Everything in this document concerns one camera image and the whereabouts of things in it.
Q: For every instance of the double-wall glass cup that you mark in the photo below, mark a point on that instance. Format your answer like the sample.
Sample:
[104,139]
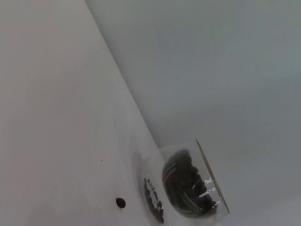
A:
[162,164]

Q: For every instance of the coffee beans pile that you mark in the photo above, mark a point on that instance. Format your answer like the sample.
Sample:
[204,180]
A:
[185,179]

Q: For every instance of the single loose coffee bean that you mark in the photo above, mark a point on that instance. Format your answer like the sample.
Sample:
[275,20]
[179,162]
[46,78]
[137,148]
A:
[120,203]

